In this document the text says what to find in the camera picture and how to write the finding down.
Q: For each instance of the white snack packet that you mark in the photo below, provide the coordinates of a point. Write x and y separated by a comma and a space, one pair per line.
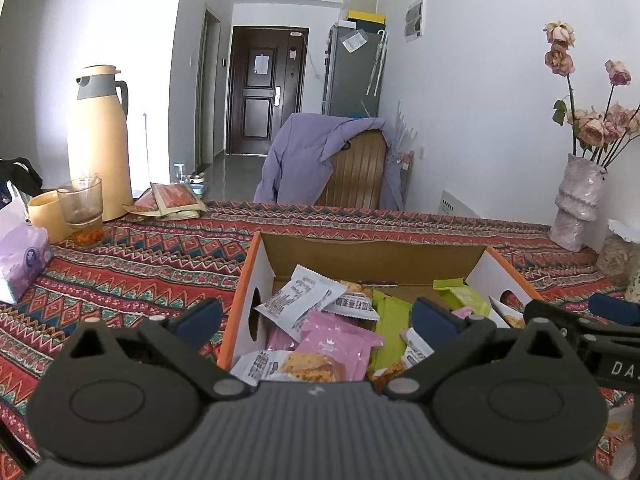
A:
306, 291
353, 305

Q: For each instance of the purple jacket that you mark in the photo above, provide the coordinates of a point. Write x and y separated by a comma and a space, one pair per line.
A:
298, 165

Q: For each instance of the green white snack pouch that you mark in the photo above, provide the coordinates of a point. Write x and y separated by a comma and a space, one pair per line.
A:
457, 295

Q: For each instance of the dark brown door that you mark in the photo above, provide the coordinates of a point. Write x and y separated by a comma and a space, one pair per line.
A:
266, 80

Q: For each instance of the pink snack packet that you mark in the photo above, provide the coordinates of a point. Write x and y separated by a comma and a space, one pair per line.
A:
331, 335
280, 341

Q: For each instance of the clear jar with lid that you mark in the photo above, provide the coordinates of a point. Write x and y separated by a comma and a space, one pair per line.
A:
619, 255

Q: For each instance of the patterned red tablecloth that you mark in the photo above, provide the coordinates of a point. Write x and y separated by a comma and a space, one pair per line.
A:
146, 266

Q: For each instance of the grey refrigerator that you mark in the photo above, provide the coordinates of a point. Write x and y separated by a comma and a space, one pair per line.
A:
353, 62

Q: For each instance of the yellow round cup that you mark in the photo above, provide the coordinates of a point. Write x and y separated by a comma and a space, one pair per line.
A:
45, 211

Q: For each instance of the purple tissue pack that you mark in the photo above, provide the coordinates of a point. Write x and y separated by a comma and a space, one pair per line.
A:
25, 252

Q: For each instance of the dried pink roses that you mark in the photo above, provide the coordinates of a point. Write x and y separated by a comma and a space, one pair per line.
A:
601, 127

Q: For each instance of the oat crisp snack packet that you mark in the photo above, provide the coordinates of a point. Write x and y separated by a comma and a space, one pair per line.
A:
286, 366

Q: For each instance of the folded red cloth coasters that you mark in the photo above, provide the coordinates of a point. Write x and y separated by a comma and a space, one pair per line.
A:
173, 201

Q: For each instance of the glass cup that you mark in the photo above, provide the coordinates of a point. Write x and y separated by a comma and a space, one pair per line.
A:
81, 201

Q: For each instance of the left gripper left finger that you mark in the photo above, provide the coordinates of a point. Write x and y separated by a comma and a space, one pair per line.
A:
177, 343

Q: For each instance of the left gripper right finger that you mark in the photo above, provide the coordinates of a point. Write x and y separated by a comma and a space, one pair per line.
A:
444, 343

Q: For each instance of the wooden chair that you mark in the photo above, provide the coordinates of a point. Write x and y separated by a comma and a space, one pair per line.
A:
357, 175

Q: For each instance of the red cardboard pumpkin box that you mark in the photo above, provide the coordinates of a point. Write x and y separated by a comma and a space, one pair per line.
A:
404, 271

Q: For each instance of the pink textured vase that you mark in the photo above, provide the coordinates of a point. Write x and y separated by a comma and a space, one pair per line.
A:
577, 201

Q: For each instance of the floral white vase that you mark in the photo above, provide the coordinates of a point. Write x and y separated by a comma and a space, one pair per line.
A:
632, 293

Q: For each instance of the beige thermos jug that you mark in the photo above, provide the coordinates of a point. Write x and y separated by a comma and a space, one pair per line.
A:
98, 139

